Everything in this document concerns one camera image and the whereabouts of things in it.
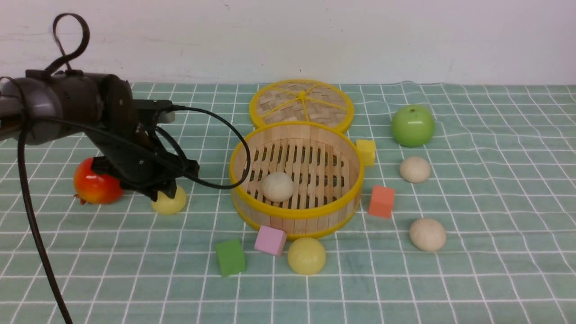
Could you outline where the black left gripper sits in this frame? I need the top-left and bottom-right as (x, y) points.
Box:
(85, 74), (200, 202)

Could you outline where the yellow bun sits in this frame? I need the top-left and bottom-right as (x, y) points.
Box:
(287, 237), (326, 275)
(151, 186), (188, 215)

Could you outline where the beige bun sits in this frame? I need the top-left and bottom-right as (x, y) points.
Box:
(399, 156), (432, 183)
(409, 218), (448, 252)
(261, 172), (294, 203)

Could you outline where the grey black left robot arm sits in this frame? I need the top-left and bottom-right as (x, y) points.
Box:
(1, 70), (200, 201)

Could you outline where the woven bamboo steamer lid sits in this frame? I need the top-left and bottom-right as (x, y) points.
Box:
(249, 79), (355, 133)

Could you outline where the bamboo steamer tray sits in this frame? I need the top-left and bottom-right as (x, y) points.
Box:
(229, 121), (365, 240)

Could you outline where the red toy pomegranate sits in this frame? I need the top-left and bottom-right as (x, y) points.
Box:
(73, 157), (124, 205)

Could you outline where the green cube block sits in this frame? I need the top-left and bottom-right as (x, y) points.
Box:
(215, 238), (246, 277)

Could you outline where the pink cube block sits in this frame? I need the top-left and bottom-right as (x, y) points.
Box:
(254, 225), (287, 257)

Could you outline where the yellow cube block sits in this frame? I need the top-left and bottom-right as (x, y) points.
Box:
(356, 138), (376, 167)

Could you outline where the orange cube block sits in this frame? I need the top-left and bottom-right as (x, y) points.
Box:
(368, 186), (396, 219)

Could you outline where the green toy apple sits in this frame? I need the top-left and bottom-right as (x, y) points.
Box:
(391, 104), (435, 148)

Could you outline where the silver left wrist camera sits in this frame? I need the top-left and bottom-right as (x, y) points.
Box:
(133, 99), (176, 129)

